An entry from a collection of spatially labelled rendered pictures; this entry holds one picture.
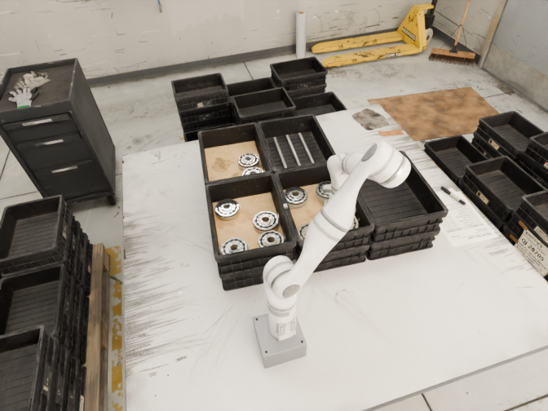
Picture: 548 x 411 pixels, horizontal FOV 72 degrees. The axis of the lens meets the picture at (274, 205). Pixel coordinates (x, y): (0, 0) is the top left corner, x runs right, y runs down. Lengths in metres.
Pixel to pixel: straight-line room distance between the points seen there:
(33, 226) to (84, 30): 2.60
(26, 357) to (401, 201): 1.70
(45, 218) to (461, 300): 2.12
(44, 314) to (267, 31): 3.68
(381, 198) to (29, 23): 3.83
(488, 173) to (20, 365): 2.67
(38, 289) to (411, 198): 1.86
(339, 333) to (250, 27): 3.80
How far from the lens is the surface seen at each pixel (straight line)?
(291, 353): 1.33
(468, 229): 1.86
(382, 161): 0.94
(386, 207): 1.66
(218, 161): 1.87
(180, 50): 4.62
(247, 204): 1.63
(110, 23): 4.51
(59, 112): 2.61
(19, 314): 2.25
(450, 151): 3.02
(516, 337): 1.63
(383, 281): 1.57
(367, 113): 2.43
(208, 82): 3.22
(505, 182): 2.71
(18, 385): 1.91
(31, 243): 2.35
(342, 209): 0.96
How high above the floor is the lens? 1.99
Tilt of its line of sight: 46 degrees down
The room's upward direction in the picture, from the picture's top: 3 degrees counter-clockwise
